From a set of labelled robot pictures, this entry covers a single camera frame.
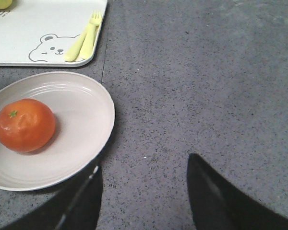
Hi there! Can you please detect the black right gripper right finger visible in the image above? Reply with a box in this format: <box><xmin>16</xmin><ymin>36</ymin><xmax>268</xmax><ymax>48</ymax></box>
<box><xmin>187</xmin><ymin>154</ymin><xmax>288</xmax><ymax>230</ymax></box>

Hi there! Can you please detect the orange mandarin fruit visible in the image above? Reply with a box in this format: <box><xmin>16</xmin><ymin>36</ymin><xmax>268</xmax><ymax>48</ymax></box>
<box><xmin>0</xmin><ymin>98</ymin><xmax>56</xmax><ymax>152</ymax></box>

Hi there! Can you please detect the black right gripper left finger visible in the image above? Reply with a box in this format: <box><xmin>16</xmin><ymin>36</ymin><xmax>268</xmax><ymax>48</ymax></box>
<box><xmin>2</xmin><ymin>157</ymin><xmax>103</xmax><ymax>230</ymax></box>

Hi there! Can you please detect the white bear print tray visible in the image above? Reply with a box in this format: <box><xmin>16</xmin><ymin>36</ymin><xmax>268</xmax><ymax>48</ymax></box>
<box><xmin>0</xmin><ymin>0</ymin><xmax>108</xmax><ymax>67</ymax></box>

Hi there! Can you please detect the yellow lemon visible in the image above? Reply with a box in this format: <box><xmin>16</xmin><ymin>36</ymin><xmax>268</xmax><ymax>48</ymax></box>
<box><xmin>0</xmin><ymin>0</ymin><xmax>13</xmax><ymax>10</ymax></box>

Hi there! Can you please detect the yellow plastic knife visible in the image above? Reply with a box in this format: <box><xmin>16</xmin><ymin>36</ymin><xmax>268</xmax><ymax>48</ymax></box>
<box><xmin>64</xmin><ymin>31</ymin><xmax>87</xmax><ymax>62</ymax></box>

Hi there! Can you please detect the yellow plastic fork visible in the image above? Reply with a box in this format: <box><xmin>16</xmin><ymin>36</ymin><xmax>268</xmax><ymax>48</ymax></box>
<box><xmin>79</xmin><ymin>11</ymin><xmax>102</xmax><ymax>59</ymax></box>

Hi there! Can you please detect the beige round plate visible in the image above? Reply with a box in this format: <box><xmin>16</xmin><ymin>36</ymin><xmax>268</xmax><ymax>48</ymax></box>
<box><xmin>0</xmin><ymin>71</ymin><xmax>115</xmax><ymax>191</ymax></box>

